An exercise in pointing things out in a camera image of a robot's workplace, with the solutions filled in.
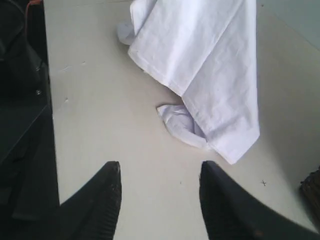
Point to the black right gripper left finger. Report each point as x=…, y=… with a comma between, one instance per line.
x=92, y=212

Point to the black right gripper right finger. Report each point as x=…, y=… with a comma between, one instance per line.
x=231, y=213

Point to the white t-shirt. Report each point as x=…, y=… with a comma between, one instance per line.
x=205, y=52

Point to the dark brown wicker basket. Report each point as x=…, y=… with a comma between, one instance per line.
x=310, y=189

